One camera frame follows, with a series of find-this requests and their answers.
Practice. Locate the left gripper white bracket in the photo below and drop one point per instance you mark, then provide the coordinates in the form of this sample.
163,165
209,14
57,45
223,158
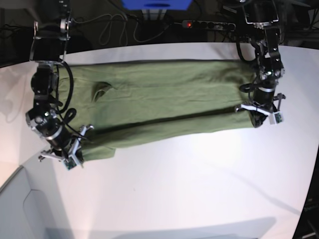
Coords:
262,104

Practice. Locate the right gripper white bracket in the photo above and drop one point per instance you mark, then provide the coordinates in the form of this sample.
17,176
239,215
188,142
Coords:
64,146

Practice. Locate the green T-shirt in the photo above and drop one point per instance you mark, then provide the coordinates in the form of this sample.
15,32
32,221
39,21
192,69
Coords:
134,103

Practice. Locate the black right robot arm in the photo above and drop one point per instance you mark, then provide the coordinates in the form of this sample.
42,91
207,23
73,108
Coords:
53,84

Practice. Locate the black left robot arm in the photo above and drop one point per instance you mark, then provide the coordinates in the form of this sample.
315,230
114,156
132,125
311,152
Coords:
262,18

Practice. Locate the blue box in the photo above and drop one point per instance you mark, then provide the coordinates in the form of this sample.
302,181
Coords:
156,4

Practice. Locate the black power strip red switch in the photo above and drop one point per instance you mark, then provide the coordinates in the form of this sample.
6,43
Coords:
209,25

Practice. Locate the aluminium profile post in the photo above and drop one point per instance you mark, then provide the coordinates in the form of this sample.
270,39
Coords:
153,14

